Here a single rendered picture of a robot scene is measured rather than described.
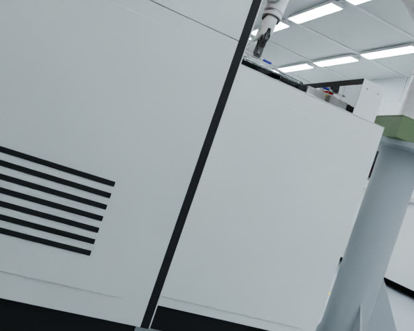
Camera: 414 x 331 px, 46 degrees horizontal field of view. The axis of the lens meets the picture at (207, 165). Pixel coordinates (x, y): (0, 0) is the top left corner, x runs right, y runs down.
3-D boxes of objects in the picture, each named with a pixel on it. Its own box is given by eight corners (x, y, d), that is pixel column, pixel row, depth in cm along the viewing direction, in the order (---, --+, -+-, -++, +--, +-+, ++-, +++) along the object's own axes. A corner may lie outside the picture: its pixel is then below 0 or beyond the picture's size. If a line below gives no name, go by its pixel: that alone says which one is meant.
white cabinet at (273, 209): (124, 328, 139) (218, 54, 140) (87, 242, 229) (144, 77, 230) (308, 365, 161) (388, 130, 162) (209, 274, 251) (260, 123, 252)
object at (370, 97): (351, 117, 164) (365, 77, 164) (275, 115, 216) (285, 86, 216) (372, 127, 167) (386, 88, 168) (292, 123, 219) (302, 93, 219)
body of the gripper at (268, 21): (259, 18, 209) (250, 41, 208) (267, 9, 199) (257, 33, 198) (275, 25, 210) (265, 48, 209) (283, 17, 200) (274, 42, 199)
